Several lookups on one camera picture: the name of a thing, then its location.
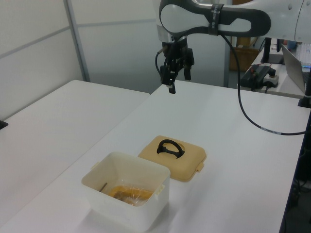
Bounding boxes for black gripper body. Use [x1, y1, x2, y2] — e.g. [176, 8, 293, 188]
[161, 36, 195, 67]

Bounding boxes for tan case lid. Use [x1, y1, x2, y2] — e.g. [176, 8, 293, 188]
[138, 135, 208, 183]

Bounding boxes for yellow clamp tool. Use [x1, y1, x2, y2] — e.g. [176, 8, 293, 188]
[100, 182, 154, 207]

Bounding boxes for white plastic tool case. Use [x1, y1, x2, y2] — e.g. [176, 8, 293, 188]
[81, 151, 171, 232]

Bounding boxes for brown cardboard box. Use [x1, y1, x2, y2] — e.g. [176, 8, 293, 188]
[229, 46, 259, 72]

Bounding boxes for black power box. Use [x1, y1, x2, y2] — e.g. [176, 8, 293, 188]
[241, 65, 276, 91]

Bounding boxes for black monitor stand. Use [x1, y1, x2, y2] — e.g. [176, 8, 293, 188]
[260, 37, 285, 65]

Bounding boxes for grey emergency stop button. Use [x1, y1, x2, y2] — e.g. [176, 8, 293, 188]
[263, 72, 280, 88]

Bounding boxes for silver laptop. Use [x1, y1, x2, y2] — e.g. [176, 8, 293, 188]
[281, 43, 311, 92]

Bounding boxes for black table clamp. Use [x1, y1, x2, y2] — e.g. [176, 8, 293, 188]
[298, 95, 311, 109]

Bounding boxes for clear plastic bag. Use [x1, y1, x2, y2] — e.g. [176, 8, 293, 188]
[106, 178, 155, 207]

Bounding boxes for black velcro strap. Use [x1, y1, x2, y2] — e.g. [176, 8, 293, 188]
[208, 3, 225, 36]

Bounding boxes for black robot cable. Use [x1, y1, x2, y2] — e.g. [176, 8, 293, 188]
[155, 33, 306, 135]

